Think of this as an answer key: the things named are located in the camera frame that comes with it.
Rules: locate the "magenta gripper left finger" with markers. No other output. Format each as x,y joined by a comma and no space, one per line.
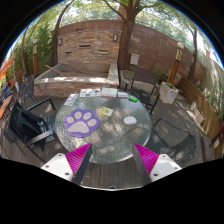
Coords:
78,160

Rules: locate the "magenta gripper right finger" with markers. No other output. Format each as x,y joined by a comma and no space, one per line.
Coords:
145,160

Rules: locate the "black mesh chair right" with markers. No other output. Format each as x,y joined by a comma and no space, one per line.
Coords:
178,143

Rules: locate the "purple paw print mousepad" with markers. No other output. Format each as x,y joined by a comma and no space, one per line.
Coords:
81,123

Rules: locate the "round glass patio table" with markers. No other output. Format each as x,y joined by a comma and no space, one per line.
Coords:
112,141

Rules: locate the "black metal chair left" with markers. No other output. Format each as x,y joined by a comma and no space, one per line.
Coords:
32,130

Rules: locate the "black metal chair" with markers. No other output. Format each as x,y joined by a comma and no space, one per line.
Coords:
32,130
143,86

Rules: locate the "yellow square card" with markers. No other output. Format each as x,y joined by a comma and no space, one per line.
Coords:
106,111

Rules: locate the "patterned white packet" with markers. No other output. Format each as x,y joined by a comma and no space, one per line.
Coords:
71,99

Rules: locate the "green small box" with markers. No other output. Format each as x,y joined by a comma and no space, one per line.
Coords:
133,99

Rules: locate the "colourful booklet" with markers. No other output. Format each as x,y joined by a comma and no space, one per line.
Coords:
90,92

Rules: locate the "small white booklet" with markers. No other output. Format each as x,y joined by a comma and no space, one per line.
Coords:
122,95

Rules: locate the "white square planter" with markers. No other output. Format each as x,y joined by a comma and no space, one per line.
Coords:
168,93

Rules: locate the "white open book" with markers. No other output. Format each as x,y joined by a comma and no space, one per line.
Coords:
109,92

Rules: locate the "black metal chair back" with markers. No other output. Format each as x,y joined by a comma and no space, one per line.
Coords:
143,86

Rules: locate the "stone raised planter bed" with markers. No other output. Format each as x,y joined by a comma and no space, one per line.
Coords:
64,86

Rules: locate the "large tree trunk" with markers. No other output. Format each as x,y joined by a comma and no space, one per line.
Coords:
130,9

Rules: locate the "orange wooden post lamp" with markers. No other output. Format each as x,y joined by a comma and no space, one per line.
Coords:
177,60

